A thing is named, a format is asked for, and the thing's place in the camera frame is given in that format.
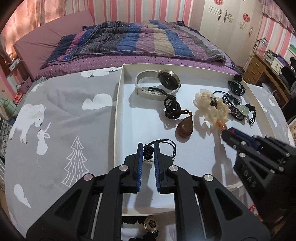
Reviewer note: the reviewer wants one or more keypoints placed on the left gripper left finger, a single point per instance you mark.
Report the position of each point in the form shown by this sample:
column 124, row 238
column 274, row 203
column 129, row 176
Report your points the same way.
column 92, row 208

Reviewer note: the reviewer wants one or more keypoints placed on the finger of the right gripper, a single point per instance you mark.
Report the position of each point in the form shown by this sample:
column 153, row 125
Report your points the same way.
column 233, row 142
column 240, row 136

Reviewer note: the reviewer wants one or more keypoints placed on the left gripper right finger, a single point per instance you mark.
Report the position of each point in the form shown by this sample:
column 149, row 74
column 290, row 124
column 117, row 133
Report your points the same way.
column 204, row 208

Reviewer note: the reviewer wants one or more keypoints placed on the cream scrunchie with charm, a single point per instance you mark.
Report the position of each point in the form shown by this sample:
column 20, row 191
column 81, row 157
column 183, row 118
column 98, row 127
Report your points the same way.
column 214, row 110

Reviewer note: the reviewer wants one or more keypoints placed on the black scrunchie with bell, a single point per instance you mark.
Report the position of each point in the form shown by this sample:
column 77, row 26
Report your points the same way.
column 139, row 228

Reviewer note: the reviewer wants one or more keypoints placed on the black hair clip tie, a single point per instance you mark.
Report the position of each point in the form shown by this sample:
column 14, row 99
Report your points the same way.
column 236, row 86

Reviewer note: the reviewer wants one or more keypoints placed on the white strap wristwatch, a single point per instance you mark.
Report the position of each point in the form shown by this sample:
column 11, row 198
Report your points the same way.
column 155, row 84

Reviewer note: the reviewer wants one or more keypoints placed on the wooden desk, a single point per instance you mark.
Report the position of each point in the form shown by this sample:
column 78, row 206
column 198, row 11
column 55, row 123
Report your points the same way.
column 259, row 72

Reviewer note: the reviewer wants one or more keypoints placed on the white shallow tray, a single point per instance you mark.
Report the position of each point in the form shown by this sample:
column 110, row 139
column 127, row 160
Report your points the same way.
column 142, row 120

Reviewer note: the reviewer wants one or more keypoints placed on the grey cartoon print blanket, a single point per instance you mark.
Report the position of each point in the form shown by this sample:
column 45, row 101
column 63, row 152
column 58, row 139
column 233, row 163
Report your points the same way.
column 65, row 130

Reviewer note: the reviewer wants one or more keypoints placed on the desk lamp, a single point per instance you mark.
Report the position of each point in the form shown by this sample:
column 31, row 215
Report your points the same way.
column 260, row 43

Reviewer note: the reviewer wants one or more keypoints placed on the white wardrobe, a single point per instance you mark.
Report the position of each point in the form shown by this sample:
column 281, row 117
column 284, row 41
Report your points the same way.
column 233, row 26

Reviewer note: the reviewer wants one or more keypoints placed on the striped purple blue quilt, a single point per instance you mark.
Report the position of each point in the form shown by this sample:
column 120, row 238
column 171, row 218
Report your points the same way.
column 151, row 38

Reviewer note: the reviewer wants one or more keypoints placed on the purple dotted bed sheet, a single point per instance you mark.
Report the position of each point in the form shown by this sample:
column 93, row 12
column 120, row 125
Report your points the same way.
column 92, row 63

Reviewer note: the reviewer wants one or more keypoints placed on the mauve mattress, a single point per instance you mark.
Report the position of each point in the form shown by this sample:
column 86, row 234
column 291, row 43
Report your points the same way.
column 35, row 47

